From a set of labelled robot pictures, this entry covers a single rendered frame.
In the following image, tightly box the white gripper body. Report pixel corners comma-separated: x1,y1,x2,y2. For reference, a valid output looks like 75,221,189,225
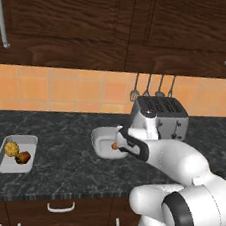
112,125,129,153

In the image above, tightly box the white meat container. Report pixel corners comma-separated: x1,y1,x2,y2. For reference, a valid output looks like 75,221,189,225
88,124,134,162

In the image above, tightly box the yellow squash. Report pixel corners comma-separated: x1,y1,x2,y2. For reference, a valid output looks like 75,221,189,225
2,139,21,159

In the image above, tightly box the white vegetable container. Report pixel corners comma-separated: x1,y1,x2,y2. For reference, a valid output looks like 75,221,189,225
0,130,39,178

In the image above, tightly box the hanging metal spatula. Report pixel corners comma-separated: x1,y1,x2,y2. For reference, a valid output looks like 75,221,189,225
142,73,154,98

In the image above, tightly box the silver four-slot toaster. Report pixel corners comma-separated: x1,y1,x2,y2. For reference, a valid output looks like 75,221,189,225
127,91,192,145

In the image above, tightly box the hanging metal ladle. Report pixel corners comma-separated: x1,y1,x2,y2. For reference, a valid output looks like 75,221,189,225
153,73,168,100

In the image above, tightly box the hanging metal fork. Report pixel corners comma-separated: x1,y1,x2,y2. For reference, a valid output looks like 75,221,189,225
167,75,177,99

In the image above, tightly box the dark wood drawer front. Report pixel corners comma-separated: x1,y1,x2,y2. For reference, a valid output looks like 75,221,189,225
1,184,115,226

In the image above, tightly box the silver drawer handle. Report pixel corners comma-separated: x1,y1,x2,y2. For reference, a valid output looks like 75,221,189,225
46,198,77,216

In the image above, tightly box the dark wood wall cupboard door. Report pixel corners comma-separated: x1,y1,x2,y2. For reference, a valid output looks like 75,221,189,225
123,0,226,85
0,0,136,81

